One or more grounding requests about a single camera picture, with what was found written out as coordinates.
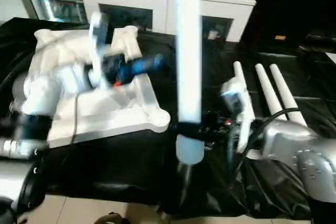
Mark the white plastic table leg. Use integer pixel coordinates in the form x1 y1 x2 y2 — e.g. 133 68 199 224
233 61 256 125
255 63 287 125
173 0 206 164
269 63 308 126

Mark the white plastic table top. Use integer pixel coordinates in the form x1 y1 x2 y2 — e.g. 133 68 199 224
29 25 171 148

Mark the black work mat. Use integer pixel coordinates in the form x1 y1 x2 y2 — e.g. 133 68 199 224
0 17 336 219

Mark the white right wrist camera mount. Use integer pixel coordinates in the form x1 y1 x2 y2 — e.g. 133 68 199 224
219 74 256 154

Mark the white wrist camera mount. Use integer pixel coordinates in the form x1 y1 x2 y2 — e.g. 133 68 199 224
219 74 256 154
88 12 113 86

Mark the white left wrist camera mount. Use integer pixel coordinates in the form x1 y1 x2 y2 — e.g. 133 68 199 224
88 12 113 86

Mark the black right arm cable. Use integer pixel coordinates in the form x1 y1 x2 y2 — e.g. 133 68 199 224
226 109 305 183

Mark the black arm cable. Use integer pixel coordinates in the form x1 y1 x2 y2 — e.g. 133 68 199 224
71 93 79 143
226 109 305 183

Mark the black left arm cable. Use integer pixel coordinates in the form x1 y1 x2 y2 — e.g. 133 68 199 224
71 93 79 143

